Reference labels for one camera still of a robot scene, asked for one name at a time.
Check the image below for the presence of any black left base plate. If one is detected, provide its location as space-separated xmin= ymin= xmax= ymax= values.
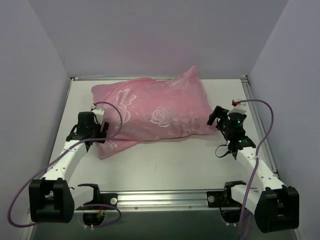
xmin=81 ymin=192 xmax=118 ymax=228

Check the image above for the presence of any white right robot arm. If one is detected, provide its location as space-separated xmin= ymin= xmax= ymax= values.
xmin=207 ymin=102 xmax=300 ymax=233

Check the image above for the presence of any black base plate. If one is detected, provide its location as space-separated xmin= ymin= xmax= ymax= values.
xmin=81 ymin=192 xmax=118 ymax=228
xmin=206 ymin=190 xmax=242 ymax=224

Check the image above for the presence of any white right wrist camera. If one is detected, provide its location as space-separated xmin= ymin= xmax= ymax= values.
xmin=227 ymin=99 xmax=248 ymax=116

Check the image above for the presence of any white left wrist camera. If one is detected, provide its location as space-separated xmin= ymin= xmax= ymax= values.
xmin=91 ymin=104 xmax=105 ymax=125

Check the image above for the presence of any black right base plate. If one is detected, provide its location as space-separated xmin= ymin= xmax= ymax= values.
xmin=206 ymin=190 xmax=242 ymax=224

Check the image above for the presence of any pink floral pillowcase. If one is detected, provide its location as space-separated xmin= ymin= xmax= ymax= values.
xmin=91 ymin=66 xmax=216 ymax=159

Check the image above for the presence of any black short right cable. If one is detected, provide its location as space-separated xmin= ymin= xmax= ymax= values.
xmin=215 ymin=141 xmax=235 ymax=158

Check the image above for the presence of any aluminium back rail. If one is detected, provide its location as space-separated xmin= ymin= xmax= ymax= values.
xmin=71 ymin=75 xmax=248 ymax=82

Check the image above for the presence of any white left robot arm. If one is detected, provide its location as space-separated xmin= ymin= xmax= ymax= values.
xmin=28 ymin=108 xmax=109 ymax=223

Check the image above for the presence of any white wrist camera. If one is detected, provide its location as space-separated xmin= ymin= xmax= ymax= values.
xmin=91 ymin=104 xmax=105 ymax=125
xmin=227 ymin=99 xmax=248 ymax=116

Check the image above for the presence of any aluminium front rail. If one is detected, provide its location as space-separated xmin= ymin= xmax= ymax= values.
xmin=74 ymin=191 xmax=243 ymax=212

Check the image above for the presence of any aluminium right side rail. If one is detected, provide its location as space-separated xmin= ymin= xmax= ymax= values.
xmin=240 ymin=75 xmax=278 ymax=175

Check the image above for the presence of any aluminium rail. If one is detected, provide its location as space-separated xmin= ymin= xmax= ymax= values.
xmin=240 ymin=75 xmax=278 ymax=175
xmin=74 ymin=191 xmax=243 ymax=212
xmin=71 ymin=75 xmax=248 ymax=82

